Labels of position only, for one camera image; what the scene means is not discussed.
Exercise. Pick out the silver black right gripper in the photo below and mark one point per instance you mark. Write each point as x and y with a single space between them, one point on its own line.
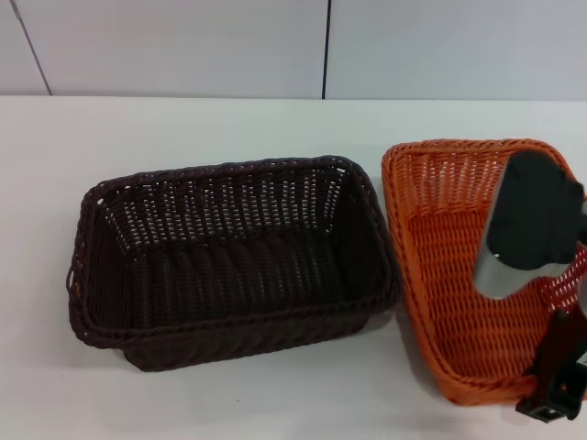
527 215

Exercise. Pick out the orange woven basket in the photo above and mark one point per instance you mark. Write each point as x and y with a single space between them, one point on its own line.
440 275

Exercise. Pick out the dark brown woven basket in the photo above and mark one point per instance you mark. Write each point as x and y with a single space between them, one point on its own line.
257 275

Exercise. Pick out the small grey wall hinge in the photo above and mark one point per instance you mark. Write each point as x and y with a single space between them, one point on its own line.
18 13

